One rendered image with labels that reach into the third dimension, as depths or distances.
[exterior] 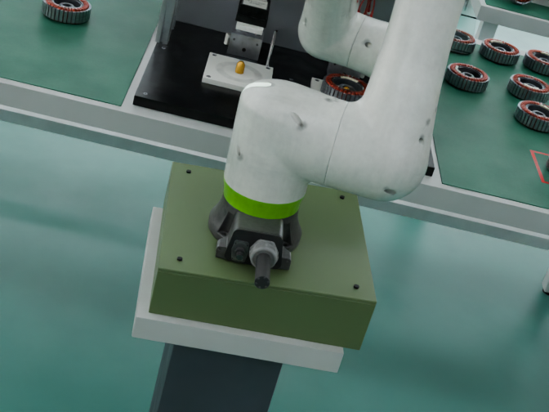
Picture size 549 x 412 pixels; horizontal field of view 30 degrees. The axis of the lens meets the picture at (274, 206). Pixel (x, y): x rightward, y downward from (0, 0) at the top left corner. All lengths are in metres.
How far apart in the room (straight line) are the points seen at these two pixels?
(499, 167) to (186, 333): 1.00
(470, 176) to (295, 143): 0.82
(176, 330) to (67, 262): 1.40
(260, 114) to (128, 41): 0.99
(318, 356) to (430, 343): 1.45
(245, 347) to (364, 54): 0.60
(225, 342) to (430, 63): 0.51
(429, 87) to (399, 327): 1.61
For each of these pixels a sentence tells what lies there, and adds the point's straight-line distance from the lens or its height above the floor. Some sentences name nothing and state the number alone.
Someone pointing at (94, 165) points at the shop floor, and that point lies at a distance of 3.41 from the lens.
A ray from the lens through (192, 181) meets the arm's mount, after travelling 1.72.
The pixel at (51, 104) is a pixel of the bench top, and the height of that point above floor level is 0.73.
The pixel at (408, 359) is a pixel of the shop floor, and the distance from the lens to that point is 2.91.
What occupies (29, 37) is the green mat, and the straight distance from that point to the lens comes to 2.35.
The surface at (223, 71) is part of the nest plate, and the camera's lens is 2.29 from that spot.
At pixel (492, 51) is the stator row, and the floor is 0.78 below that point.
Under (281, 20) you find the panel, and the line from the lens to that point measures 2.53.
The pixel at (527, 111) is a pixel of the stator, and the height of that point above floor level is 0.79.
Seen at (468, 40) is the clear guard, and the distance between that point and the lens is 2.14.
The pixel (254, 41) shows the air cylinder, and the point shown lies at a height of 0.82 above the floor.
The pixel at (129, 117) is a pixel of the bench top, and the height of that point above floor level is 0.74.
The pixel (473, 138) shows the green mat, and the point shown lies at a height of 0.75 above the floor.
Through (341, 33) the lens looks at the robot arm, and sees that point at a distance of 1.85.
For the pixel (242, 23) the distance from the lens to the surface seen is 2.31.
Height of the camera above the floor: 1.67
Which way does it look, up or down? 29 degrees down
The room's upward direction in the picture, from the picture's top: 16 degrees clockwise
